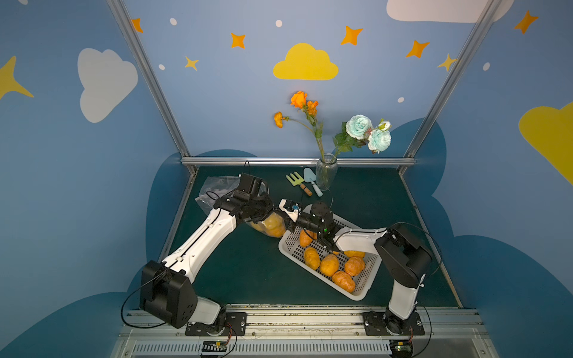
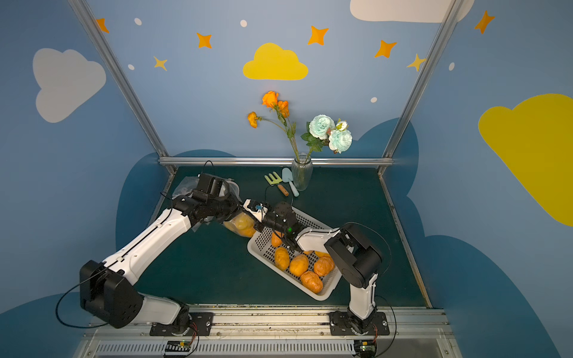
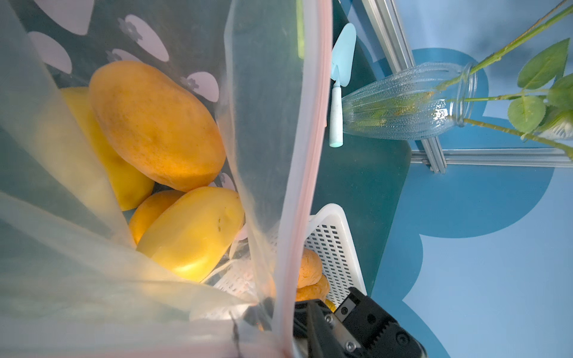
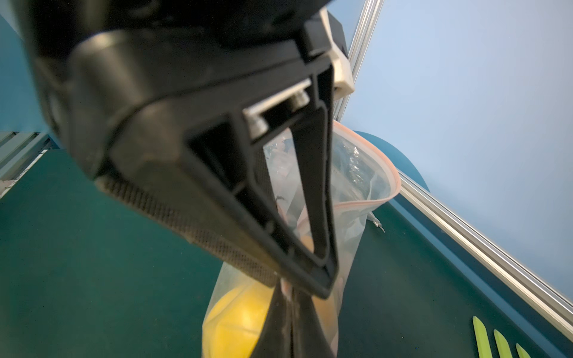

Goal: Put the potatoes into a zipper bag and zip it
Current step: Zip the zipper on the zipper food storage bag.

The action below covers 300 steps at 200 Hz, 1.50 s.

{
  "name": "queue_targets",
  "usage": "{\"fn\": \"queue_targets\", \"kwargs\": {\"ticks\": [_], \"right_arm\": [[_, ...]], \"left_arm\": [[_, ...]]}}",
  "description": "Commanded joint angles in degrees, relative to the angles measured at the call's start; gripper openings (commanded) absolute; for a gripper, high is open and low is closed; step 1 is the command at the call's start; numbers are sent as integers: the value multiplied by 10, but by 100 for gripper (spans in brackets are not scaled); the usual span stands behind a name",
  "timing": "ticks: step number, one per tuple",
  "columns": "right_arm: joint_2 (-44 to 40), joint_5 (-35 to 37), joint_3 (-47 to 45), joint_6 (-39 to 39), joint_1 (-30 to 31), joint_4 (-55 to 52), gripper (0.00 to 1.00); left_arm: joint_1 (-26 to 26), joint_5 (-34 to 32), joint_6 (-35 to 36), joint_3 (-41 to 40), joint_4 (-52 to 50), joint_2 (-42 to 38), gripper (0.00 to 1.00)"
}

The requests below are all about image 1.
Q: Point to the left aluminium frame post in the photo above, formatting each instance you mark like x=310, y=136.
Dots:
x=123, y=20

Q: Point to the wrinkled orange potato right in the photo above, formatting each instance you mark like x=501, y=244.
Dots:
x=354, y=266

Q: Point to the white perforated plastic basket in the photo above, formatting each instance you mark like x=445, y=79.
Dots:
x=289, y=246

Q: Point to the spare clear zipper bag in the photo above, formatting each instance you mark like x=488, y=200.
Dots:
x=214, y=188

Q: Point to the clear zipper bag pink zipper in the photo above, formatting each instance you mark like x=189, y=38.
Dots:
x=265, y=218

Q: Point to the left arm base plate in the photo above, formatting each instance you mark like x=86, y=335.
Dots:
x=233, y=323

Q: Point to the right controller board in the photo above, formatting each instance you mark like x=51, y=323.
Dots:
x=401, y=349

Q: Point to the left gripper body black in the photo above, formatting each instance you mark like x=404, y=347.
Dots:
x=267, y=212

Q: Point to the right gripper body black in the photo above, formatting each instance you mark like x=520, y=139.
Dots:
x=296, y=219

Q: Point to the orange potato basket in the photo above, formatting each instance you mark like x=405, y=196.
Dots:
x=306, y=238

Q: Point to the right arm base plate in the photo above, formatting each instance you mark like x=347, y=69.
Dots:
x=377, y=323

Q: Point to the ribbed glass vase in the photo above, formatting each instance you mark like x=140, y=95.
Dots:
x=326, y=170

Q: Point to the front aluminium rail bed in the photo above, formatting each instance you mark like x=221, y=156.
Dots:
x=312, y=331

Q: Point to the orange artificial flower stem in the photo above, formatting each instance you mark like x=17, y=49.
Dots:
x=308, y=109

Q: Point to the green toy garden fork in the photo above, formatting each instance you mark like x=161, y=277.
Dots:
x=297, y=180

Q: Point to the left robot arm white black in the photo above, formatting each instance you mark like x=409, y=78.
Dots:
x=166, y=287

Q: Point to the right aluminium frame post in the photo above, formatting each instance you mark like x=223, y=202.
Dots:
x=492, y=12

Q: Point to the orange potato edge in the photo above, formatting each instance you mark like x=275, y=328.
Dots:
x=312, y=258

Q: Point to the controller board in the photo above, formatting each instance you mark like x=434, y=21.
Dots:
x=401, y=349
x=213, y=348

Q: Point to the left controller board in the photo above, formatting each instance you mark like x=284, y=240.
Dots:
x=213, y=348

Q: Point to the mint artificial rose stem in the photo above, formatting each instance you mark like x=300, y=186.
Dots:
x=359, y=131

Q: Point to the large orange potato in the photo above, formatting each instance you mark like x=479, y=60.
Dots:
x=274, y=226

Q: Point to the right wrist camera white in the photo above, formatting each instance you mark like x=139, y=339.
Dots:
x=291, y=209

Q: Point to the wrinkled orange potato bottom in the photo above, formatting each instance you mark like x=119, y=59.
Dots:
x=344, y=281

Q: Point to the light blue toy trowel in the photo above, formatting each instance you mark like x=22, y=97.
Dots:
x=310, y=177

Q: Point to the aluminium frame post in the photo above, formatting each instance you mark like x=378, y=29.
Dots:
x=123, y=20
x=492, y=12

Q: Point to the aluminium back frame rail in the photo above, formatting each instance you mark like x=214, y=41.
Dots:
x=265, y=161

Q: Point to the wrinkled orange potato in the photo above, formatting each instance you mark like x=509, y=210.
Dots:
x=354, y=266
x=344, y=281

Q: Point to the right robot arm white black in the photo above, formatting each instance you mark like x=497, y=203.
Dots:
x=404, y=256

